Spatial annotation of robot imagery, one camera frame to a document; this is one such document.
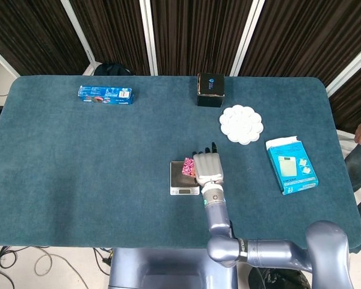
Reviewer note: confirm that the white partition frame post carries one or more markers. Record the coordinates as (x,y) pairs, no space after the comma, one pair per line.
(78,30)
(3,60)
(350,69)
(243,37)
(149,37)

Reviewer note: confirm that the black bag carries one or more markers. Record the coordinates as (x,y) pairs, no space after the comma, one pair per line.
(111,70)

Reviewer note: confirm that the small silver digital scale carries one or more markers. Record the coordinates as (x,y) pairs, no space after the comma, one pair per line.
(180,177)

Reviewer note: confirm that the teal scale packaging box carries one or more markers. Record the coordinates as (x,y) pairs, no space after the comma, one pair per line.
(291,167)

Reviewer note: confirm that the white flower-shaped paint palette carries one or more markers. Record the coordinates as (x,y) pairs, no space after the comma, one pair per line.
(241,124)

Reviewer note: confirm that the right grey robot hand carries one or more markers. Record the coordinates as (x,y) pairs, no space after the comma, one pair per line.
(208,168)

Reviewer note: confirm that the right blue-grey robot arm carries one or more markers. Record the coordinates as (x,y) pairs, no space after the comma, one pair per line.
(252,234)

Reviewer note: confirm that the blue-green table cloth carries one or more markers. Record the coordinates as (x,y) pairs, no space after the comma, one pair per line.
(108,168)

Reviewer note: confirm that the blue-grey robot torso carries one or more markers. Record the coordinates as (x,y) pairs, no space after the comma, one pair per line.
(168,268)

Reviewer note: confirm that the blue Oreo cookie box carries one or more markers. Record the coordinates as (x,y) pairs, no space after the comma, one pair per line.
(106,94)

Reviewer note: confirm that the pink patterned small packet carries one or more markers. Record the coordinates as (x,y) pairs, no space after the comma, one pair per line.
(188,169)

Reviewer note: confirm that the black cube box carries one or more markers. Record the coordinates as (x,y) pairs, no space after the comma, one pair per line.
(211,89)

